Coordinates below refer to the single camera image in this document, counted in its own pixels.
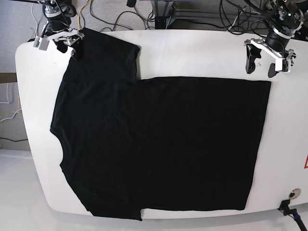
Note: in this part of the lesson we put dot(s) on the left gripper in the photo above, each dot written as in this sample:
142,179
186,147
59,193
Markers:
253,49

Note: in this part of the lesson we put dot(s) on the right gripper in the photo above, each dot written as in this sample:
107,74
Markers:
72,38

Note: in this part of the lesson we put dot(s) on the black T-shirt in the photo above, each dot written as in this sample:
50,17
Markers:
167,143

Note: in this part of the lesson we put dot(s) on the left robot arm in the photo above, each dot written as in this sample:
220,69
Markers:
283,19

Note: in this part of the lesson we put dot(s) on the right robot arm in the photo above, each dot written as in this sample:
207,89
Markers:
58,28

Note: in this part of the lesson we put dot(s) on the red warning sticker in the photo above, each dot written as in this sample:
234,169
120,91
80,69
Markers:
306,163

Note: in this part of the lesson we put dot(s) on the table hole grommet right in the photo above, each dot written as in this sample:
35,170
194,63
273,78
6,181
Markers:
294,193

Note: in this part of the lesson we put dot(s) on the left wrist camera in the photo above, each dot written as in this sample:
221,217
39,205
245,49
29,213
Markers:
283,65

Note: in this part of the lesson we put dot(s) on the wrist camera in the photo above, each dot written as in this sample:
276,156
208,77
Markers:
41,43
283,65

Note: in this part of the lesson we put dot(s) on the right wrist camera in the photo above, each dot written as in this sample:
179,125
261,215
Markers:
41,43

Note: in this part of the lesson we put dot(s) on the black frame base bracket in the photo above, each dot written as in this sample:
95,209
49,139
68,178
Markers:
162,22

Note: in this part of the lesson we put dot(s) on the black clamp with cable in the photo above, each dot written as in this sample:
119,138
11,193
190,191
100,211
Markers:
284,208

